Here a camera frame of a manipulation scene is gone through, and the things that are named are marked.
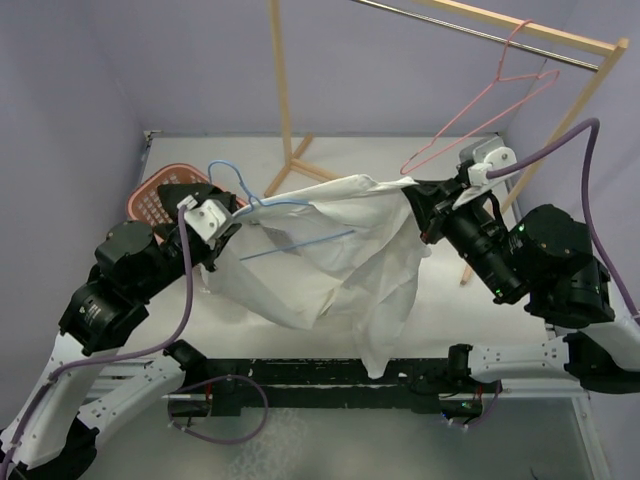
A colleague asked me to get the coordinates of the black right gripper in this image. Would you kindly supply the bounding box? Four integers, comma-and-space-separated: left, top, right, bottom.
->
405, 168, 526, 299

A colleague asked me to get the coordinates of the dark pinstriped shirt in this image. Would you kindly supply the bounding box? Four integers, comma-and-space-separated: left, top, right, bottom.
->
157, 183, 238, 217

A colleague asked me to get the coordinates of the blue hanger hook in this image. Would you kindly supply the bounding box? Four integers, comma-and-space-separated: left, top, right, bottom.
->
207, 160, 355, 261

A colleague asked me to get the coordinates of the white shirt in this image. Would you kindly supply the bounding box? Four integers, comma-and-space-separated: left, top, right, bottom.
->
201, 174, 430, 379

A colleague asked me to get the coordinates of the pink wire hanger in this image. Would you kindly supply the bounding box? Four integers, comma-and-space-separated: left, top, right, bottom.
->
399, 18, 561, 176

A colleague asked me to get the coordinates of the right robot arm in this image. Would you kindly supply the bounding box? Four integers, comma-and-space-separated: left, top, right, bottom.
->
403, 179, 639, 394

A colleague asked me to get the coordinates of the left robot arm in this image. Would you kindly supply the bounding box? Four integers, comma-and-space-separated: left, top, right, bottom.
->
1, 221, 240, 479

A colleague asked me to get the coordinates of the pink plastic laundry basket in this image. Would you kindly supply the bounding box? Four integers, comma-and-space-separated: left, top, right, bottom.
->
112, 163, 228, 253

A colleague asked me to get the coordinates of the wooden clothes rack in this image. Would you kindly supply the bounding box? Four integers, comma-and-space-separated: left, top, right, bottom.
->
263, 0, 630, 287

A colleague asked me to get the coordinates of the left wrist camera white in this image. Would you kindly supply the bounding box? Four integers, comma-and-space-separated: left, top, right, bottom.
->
177, 195, 233, 247

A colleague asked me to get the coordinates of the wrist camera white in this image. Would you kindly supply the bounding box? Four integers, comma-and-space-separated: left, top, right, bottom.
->
453, 135, 516, 210
177, 195, 233, 247

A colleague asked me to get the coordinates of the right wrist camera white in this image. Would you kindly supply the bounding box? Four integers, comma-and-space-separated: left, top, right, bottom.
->
453, 135, 516, 210

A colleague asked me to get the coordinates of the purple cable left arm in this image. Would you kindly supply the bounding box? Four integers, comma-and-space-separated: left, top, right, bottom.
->
0, 202, 194, 466

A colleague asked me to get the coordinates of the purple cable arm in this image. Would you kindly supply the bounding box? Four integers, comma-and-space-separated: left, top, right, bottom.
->
0, 202, 194, 466
487, 117, 640, 319

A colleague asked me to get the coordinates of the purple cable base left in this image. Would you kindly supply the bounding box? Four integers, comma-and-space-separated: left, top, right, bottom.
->
167, 374, 270, 446

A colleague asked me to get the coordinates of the purple cable base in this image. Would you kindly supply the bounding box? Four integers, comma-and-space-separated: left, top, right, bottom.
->
448, 381, 504, 431
167, 374, 270, 446

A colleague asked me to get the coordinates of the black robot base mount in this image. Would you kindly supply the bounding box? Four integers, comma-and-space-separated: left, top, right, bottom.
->
204, 358, 495, 418

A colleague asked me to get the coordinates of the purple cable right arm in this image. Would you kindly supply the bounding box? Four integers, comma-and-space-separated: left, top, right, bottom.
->
487, 117, 640, 319

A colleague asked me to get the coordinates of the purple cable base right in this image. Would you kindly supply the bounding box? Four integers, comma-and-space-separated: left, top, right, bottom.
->
448, 381, 504, 431

